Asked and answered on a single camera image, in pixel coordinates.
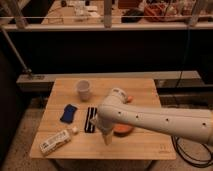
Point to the white paper cup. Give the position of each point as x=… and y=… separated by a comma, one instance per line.
x=83, y=90

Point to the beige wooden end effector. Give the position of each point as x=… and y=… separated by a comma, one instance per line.
x=107, y=138

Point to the diagonal metal pole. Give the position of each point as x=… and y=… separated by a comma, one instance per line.
x=26, y=69

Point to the wooden table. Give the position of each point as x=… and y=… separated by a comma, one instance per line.
x=139, y=145

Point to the orange bowl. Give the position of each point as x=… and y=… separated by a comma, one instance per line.
x=122, y=130

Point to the white plastic bottle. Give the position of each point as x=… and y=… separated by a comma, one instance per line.
x=57, y=140

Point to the black bag on shelf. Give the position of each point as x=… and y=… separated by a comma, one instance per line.
x=132, y=16

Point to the red basket on shelf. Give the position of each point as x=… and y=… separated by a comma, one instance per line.
x=156, y=13

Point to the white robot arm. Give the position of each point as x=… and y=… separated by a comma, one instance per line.
x=192, y=124

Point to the grey metal rail base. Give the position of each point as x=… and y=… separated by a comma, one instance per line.
x=164, y=79

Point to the orange carrot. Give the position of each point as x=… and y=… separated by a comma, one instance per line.
x=129, y=98

